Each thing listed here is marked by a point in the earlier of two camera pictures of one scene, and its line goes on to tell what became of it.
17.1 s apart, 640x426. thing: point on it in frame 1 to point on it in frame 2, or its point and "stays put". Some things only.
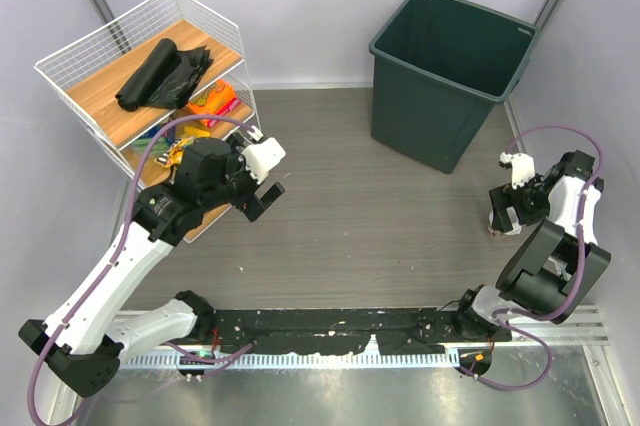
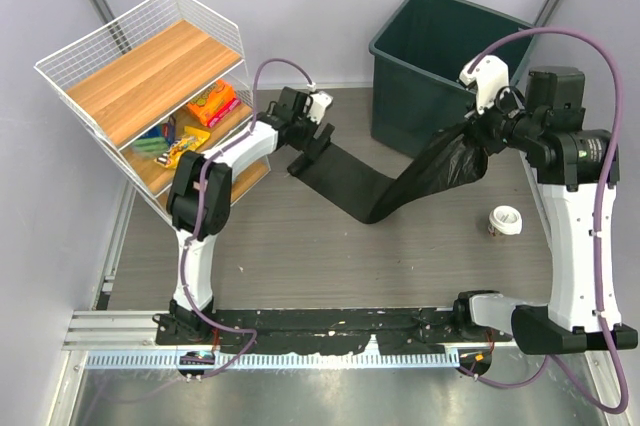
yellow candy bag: (172, 155) stays put
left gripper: (255, 209) to (316, 144)
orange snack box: (218, 99) stays put
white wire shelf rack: (169, 57) stays put
